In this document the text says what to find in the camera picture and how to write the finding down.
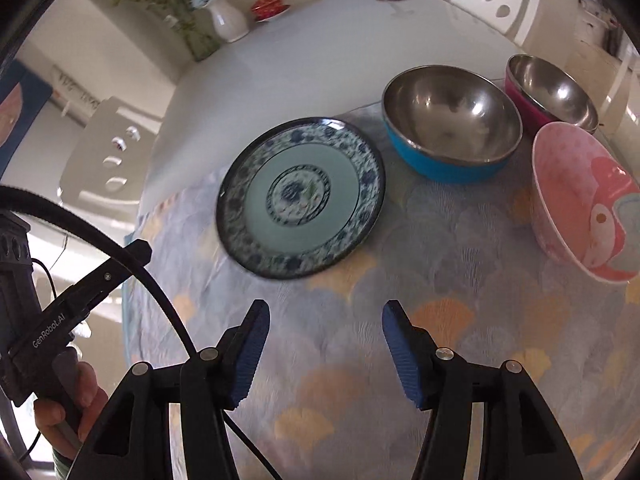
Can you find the red lidded pot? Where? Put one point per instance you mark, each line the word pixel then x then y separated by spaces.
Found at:
pixel 265 10

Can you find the blue steel bowl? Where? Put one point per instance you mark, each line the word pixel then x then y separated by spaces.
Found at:
pixel 449 124

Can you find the floral plate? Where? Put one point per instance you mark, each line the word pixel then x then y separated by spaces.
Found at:
pixel 300 198

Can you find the person left hand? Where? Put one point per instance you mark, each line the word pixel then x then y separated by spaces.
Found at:
pixel 65 415

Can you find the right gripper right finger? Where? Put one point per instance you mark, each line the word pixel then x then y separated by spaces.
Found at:
pixel 521 437

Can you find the fan pattern tablecloth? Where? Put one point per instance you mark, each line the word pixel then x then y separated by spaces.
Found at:
pixel 448 273

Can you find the pink cartoon bowl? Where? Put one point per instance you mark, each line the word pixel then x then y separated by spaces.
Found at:
pixel 585 205

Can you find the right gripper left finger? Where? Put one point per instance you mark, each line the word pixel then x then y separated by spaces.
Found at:
pixel 131 438

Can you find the blue wall hanging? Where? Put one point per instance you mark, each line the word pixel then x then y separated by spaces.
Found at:
pixel 23 95

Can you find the white chair far left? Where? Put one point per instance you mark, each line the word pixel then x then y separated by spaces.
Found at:
pixel 109 162

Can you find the magenta steel bowl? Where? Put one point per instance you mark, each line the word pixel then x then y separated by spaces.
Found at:
pixel 543 93

